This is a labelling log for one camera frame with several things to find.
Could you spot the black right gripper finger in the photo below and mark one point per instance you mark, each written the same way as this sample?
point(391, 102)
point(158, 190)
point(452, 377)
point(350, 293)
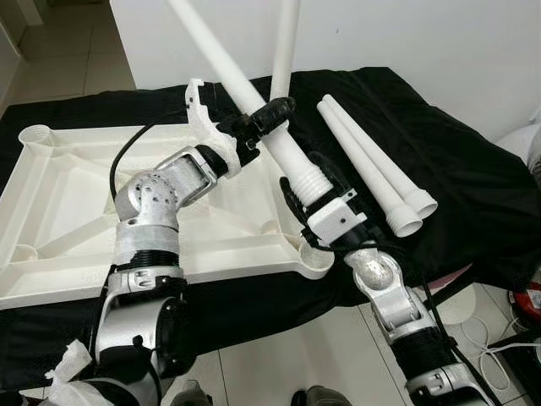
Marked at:
point(294, 207)
point(334, 179)

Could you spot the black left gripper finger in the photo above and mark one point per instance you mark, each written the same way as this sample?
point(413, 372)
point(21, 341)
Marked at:
point(277, 110)

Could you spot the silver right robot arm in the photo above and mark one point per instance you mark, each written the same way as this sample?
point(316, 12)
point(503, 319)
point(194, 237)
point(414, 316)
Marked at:
point(376, 275)

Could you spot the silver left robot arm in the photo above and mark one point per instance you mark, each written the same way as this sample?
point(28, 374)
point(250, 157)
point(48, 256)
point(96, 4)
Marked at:
point(156, 199)

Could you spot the pink plastic piece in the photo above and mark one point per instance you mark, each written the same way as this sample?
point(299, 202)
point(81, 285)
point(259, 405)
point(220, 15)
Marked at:
point(452, 273)

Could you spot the grey metal pole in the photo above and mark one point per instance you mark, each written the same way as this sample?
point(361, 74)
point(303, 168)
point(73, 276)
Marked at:
point(448, 296)

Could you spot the black cloth table cover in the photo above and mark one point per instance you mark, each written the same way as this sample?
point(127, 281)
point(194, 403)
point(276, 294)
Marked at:
point(473, 186)

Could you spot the white round floor base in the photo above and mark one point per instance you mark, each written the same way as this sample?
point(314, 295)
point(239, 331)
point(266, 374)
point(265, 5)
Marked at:
point(463, 309)

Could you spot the white round floor fan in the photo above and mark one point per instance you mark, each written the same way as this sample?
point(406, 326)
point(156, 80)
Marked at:
point(520, 148)

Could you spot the grey robot right leg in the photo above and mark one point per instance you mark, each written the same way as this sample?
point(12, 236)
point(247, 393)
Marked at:
point(321, 397)

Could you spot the grey robot leg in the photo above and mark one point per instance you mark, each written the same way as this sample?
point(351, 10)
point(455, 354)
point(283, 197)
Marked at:
point(190, 396)
point(321, 397)

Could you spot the black equipment case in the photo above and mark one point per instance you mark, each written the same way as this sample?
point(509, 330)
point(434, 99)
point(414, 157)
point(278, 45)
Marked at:
point(524, 368)

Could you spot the grey robot left leg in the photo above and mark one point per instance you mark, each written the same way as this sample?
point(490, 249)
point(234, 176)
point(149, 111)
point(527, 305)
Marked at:
point(190, 396)

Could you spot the white crumpled paper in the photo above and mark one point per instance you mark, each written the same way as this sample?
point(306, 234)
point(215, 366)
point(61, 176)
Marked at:
point(68, 372)

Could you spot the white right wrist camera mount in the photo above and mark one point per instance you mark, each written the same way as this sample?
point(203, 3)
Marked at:
point(338, 222)

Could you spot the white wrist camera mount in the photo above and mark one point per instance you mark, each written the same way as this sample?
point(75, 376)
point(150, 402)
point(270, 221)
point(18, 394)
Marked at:
point(203, 127)
point(338, 222)

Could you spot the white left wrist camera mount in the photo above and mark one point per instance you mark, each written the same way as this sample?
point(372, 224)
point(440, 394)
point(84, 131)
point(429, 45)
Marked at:
point(203, 127)

